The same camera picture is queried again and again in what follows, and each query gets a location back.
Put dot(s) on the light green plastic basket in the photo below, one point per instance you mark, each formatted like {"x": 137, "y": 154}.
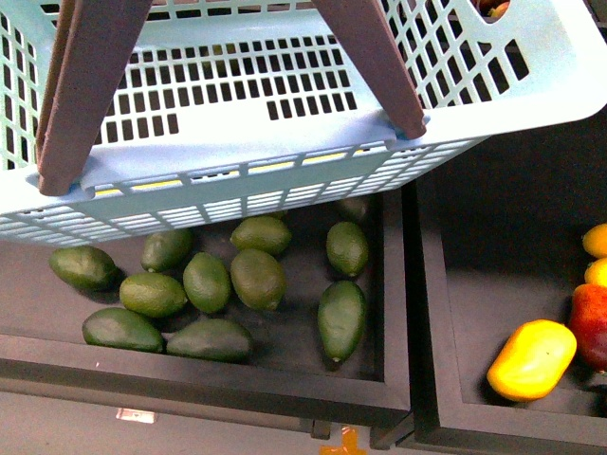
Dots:
{"x": 228, "y": 109}

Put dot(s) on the brown basket handle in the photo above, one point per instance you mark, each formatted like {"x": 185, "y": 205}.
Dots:
{"x": 95, "y": 39}

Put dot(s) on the yellow mango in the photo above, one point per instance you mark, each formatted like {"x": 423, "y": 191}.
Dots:
{"x": 532, "y": 361}

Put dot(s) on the red mango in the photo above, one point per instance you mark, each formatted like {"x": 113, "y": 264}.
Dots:
{"x": 588, "y": 324}

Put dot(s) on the green lime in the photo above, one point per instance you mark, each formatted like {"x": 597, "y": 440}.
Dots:
{"x": 206, "y": 282}
{"x": 258, "y": 279}
{"x": 152, "y": 295}

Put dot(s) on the green avocado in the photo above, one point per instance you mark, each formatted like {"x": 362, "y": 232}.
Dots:
{"x": 120, "y": 328}
{"x": 213, "y": 339}
{"x": 86, "y": 268}
{"x": 341, "y": 319}

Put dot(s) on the black produce display shelf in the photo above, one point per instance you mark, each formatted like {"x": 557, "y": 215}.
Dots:
{"x": 461, "y": 257}

